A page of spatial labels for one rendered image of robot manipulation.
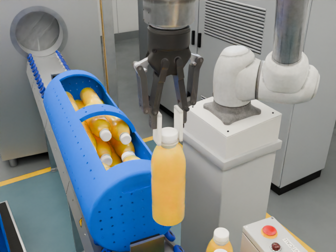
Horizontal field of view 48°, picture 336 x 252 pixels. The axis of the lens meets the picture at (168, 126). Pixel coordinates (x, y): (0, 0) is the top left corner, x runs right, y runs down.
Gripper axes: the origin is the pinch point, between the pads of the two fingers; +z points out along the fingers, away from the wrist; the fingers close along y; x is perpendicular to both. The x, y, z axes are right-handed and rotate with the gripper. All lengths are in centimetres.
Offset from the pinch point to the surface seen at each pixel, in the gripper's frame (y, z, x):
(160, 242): -2.5, 43.5, -10.8
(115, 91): -30, 62, -158
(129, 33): -162, 141, -560
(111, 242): 9.7, 45.3, -17.8
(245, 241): -23.1, 40.5, 0.1
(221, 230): -15.7, 34.5, -0.6
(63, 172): 16, 60, -78
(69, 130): 13, 29, -57
